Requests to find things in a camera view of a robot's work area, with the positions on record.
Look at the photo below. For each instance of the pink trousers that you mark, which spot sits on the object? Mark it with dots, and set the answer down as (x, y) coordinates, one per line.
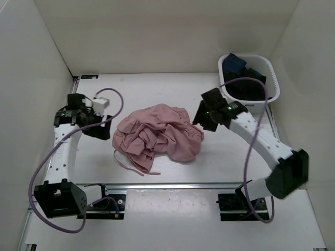
(159, 129)

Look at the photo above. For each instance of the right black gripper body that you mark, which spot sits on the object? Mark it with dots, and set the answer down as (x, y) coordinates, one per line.
(211, 112)

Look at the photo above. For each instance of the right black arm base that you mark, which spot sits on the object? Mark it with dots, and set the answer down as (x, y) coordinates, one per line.
(233, 208)

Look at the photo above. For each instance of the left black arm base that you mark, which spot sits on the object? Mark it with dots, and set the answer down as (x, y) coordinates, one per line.
(104, 203)

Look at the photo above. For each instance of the black folded garment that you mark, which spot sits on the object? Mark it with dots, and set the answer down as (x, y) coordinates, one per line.
(245, 89)

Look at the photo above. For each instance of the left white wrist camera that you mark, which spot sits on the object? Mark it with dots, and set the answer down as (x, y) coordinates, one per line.
(99, 105)

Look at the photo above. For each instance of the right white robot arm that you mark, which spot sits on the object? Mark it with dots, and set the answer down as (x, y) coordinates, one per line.
(290, 168)

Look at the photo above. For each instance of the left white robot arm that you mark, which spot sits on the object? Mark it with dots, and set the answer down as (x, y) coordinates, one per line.
(59, 196)

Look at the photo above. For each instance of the blue folded garment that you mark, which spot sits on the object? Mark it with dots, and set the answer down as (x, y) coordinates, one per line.
(234, 65)

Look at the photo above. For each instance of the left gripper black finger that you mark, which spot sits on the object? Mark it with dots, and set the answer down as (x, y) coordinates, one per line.
(101, 132)
(106, 123)

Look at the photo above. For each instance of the white plastic laundry basket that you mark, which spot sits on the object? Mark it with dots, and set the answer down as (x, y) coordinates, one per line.
(264, 67)

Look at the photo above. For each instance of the small dark label sticker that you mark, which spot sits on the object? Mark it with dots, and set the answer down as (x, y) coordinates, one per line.
(89, 77)

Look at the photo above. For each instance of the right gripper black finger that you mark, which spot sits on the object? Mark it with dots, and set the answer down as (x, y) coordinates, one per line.
(208, 124)
(202, 114)

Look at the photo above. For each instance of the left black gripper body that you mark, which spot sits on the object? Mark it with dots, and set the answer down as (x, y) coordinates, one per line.
(92, 118)

